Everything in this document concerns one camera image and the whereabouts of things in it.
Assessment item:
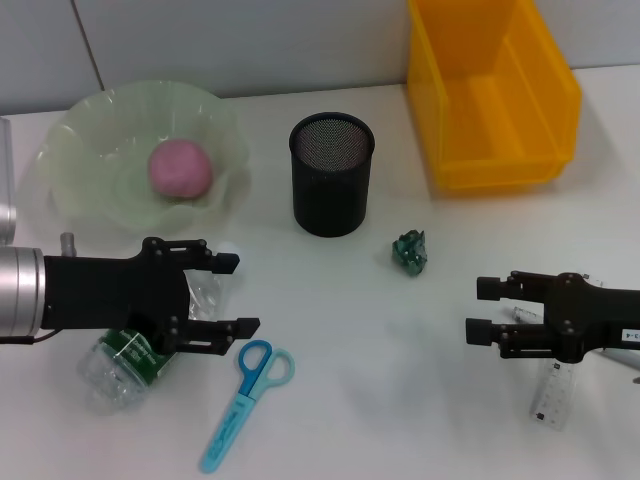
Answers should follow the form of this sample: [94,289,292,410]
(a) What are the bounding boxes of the clear plastic ruler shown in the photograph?
[529,272,605,432]

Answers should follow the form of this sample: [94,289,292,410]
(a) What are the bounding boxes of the grey white pen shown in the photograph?
[508,305,640,372]

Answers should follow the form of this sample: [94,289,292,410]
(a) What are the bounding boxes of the pale green glass fruit plate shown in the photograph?
[29,81,251,237]

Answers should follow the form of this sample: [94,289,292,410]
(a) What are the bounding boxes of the blue scissors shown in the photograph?
[200,339,296,475]

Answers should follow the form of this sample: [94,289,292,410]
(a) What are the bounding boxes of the green plastic wrapper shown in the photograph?
[390,228,429,278]

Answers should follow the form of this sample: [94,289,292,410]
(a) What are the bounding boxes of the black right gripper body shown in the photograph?
[547,272,640,364]

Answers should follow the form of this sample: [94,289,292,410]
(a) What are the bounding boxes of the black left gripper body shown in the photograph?
[42,237,192,355]

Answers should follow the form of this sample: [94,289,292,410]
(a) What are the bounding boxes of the clear green-label water bottle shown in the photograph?
[77,241,241,416]

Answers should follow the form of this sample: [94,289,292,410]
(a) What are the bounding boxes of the pink peach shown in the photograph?
[147,138,213,199]

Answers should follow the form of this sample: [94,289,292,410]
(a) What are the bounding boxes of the yellow plastic bin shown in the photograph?
[405,0,583,192]

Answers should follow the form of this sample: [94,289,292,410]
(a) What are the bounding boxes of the black mesh pen cup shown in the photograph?
[288,112,376,239]

